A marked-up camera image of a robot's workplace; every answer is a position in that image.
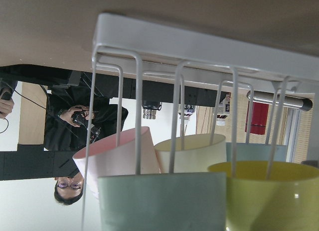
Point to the green cup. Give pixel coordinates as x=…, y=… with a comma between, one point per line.
x=163, y=202

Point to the pink cup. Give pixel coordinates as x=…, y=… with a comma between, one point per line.
x=107, y=159

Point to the cream white cup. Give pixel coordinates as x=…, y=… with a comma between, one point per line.
x=198, y=153

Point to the light blue cup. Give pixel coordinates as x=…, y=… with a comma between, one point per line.
x=260, y=152

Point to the yellow cup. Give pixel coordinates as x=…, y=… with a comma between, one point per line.
x=287, y=201

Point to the person in black jacket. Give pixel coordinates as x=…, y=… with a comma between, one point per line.
x=62, y=133

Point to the metal cylinder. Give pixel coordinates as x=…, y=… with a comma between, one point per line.
x=303, y=104

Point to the white wire cup rack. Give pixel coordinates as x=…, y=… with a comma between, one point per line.
x=133, y=46

